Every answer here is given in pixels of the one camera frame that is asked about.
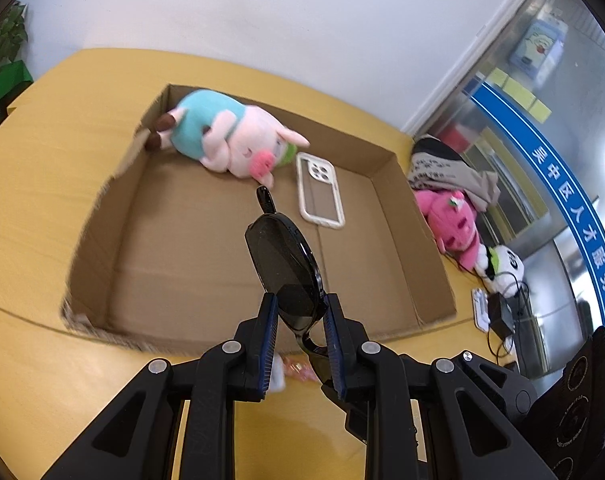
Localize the black cable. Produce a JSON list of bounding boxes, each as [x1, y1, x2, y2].
[[441, 249, 579, 361]]

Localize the black sunglasses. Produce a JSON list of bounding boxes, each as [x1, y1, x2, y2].
[[244, 185, 354, 411]]

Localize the white clear phone case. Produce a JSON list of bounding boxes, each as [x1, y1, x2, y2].
[[296, 153, 345, 230]]

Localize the white black panda plush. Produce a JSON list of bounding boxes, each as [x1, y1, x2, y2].
[[474, 245, 524, 298]]

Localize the white earbuds case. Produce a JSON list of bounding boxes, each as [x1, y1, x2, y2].
[[268, 354, 286, 393]]

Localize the white flat device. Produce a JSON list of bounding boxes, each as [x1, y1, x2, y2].
[[471, 288, 490, 333]]

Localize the pink transparent pen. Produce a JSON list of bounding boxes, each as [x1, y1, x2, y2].
[[282, 356, 320, 382]]

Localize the green potted plant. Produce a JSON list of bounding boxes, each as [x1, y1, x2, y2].
[[0, 1, 28, 69]]

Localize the beige printed cloth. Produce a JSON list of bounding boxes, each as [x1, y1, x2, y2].
[[408, 136, 500, 212]]

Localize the pink plush toy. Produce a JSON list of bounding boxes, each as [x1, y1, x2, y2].
[[414, 190, 481, 271]]

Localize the brown cardboard box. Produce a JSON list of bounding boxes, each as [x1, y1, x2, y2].
[[62, 84, 457, 354]]

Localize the black power adapter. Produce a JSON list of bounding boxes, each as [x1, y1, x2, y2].
[[487, 292, 515, 341]]

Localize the pig plush with teal shirt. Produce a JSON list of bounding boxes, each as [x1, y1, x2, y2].
[[145, 89, 309, 188]]

